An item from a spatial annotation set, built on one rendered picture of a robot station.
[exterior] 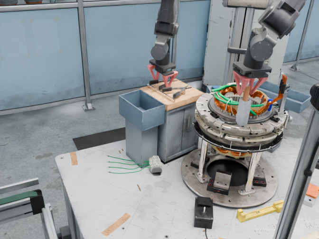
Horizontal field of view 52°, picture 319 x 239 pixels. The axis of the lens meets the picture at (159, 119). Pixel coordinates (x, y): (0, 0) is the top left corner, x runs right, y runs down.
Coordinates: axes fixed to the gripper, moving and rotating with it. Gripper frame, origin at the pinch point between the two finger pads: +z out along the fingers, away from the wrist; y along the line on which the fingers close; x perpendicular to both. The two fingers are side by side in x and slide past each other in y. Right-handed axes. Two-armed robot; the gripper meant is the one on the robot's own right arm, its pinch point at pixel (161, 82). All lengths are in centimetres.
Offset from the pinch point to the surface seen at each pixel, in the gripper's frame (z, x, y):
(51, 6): 15, 25, -189
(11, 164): 113, -49, -127
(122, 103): 3.7, -19.2, -0.6
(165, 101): 1.3, -6.7, 11.5
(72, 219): 63, -45, -8
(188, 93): 2.0, 5.7, 10.9
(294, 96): 5, 46, 35
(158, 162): 25.8, -13.3, 16.4
